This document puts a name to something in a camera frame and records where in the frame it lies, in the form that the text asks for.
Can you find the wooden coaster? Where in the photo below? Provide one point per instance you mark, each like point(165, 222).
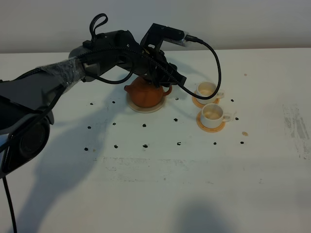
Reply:
point(198, 103)
point(208, 130)

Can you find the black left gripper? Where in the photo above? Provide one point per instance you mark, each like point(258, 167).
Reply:
point(153, 67)

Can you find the wooden coaster far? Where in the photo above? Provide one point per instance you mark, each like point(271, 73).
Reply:
point(198, 103)

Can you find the brown clay teapot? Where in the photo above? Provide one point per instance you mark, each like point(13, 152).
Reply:
point(144, 94)

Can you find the wooden coaster near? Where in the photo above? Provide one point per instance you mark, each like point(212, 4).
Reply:
point(208, 130)

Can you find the beige round teapot saucer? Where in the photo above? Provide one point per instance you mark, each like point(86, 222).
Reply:
point(144, 110)

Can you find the white teacup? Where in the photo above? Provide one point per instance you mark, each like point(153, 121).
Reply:
point(212, 116)
point(205, 89)

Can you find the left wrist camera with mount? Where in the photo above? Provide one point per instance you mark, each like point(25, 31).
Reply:
point(159, 33)

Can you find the white teacup near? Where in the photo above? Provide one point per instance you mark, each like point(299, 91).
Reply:
point(212, 116)

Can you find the white teacup far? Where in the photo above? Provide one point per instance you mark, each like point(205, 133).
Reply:
point(205, 89)

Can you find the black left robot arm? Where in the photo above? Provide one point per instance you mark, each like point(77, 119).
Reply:
point(26, 102)

